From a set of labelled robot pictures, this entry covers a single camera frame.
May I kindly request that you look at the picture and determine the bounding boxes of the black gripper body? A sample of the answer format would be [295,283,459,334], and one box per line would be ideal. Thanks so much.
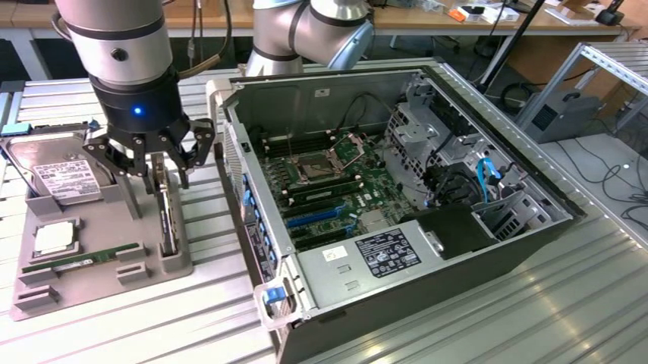
[89,66,192,140]

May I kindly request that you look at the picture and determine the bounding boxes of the graphics card with metal bracket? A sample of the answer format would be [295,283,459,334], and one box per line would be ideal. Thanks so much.
[148,151,178,256]

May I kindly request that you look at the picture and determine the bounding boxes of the silver hard disk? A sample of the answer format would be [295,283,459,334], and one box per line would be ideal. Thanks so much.
[0,128,114,208]

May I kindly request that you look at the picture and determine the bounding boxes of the grey plastic parts rack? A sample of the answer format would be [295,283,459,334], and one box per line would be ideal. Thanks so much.
[7,130,196,322]

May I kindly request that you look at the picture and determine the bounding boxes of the blue disk carrier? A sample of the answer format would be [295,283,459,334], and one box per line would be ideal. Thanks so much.
[0,116,106,152]

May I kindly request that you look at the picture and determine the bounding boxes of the CPU socket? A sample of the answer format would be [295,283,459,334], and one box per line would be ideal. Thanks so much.
[295,151,340,181]

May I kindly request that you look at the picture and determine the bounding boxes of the silver CPU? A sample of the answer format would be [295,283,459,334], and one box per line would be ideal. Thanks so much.
[31,221,80,255]

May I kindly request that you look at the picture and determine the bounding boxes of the green RAM stick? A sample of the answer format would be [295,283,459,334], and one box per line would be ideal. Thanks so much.
[19,242,140,273]

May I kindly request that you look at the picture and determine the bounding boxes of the black RAM stick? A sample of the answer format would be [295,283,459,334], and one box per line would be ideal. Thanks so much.
[287,180,363,202]

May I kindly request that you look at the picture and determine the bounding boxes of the metal socket cover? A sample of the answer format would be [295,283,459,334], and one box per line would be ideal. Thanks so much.
[327,133,365,168]

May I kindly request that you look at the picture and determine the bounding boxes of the blue expansion slot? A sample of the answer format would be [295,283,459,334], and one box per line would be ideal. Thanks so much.
[285,206,344,228]

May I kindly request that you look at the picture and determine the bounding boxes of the wooden desk with cardboard box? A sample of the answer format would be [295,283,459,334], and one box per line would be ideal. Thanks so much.
[0,0,256,30]

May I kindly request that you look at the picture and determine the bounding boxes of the green motherboard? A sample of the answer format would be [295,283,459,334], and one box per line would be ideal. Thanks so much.
[255,130,420,253]

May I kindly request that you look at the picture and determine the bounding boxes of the perforated metal drive cage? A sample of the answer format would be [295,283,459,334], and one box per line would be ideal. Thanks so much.
[383,100,487,198]

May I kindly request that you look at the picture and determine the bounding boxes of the grey power supply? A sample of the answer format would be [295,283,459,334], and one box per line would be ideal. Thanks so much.
[295,221,446,310]

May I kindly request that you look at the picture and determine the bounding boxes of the wooden desk with white boxes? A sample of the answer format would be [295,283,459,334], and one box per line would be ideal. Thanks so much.
[371,0,641,37]

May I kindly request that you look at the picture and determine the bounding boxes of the black plastic shroud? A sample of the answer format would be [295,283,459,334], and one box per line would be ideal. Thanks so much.
[399,206,499,261]

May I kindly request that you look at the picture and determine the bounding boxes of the open black PC case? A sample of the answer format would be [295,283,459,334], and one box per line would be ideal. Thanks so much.
[204,56,587,364]

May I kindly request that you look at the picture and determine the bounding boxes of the metal disk bay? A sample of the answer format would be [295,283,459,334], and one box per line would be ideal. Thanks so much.
[472,189,558,242]

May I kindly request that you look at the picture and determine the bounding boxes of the black tripod pole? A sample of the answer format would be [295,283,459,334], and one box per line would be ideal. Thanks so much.
[478,0,547,86]

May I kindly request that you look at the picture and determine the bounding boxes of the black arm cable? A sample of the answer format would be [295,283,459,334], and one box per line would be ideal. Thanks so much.
[173,0,235,80]

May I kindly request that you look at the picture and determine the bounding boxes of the black looped wire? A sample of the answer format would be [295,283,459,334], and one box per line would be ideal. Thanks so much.
[340,93,394,132]

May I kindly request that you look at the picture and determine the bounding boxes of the black wire bundle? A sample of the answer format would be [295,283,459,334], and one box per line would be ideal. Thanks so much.
[422,166,479,208]

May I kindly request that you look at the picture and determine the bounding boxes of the blue wire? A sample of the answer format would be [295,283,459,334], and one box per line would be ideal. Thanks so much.
[474,157,502,206]

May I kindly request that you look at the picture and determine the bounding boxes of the black floor cables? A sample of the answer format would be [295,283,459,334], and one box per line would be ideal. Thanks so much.
[555,140,648,228]

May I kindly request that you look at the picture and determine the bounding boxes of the aluminium profile frame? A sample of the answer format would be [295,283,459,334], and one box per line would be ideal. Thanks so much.
[512,40,648,133]

